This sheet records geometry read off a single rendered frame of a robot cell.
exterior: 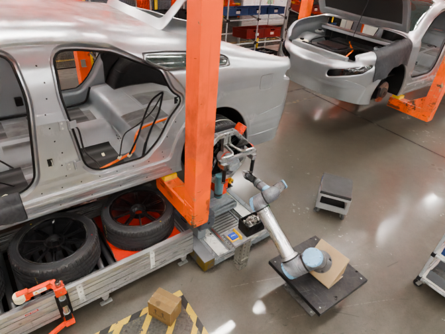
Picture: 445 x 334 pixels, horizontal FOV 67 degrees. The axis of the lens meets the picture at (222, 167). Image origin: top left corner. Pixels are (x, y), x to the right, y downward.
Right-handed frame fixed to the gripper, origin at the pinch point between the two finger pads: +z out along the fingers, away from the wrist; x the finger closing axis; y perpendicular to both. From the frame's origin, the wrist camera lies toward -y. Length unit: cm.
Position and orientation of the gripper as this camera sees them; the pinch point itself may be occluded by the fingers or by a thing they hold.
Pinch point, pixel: (242, 171)
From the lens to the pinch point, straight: 346.6
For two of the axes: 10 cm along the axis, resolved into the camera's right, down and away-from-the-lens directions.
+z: -6.0, -4.9, 6.4
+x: 6.2, -7.9, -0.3
